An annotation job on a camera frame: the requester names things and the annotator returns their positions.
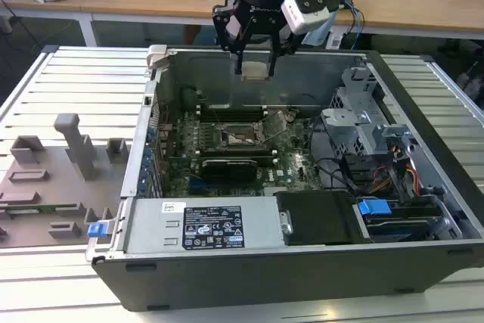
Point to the white power adapter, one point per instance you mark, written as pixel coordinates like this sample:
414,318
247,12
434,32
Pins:
334,41

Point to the silver power supply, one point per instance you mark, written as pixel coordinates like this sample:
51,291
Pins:
151,232

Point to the green RAM stick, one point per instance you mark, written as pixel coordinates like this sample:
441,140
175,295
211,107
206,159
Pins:
49,209

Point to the CPU socket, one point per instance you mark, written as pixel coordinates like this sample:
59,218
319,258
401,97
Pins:
236,139

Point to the wooden desk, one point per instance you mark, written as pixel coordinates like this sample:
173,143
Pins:
151,1

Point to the black hard disk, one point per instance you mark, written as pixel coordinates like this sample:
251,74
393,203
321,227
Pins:
401,224

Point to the blue expansion slot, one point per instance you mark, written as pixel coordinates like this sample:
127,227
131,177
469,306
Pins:
196,185

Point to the silver chipset heatsink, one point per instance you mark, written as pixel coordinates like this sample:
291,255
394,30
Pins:
271,191

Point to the green motherboard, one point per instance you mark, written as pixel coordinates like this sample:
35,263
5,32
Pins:
298,164

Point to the black plastic drive cover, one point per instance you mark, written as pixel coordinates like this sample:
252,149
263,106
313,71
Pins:
317,217

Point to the silver CPU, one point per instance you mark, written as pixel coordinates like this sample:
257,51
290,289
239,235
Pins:
255,70

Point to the blue card retention clip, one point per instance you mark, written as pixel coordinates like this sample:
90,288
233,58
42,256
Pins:
143,177
146,166
148,152
141,187
152,133

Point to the grey parts rack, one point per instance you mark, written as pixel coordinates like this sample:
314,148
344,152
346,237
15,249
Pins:
60,187

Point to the blue disk carrier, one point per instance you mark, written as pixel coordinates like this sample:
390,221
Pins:
374,207

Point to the perforated silver drive cage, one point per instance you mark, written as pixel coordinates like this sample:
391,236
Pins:
355,100

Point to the blue case latch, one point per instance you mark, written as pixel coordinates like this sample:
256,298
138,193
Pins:
94,230

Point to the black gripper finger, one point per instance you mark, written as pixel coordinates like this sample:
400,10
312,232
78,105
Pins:
273,62
239,62

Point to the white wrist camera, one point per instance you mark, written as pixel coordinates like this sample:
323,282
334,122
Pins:
302,16

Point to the grey case release latch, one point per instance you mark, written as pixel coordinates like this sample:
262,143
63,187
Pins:
157,54

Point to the black PC case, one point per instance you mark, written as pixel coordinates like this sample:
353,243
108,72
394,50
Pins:
264,274

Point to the black graphics card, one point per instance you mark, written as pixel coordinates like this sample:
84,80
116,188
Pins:
230,171

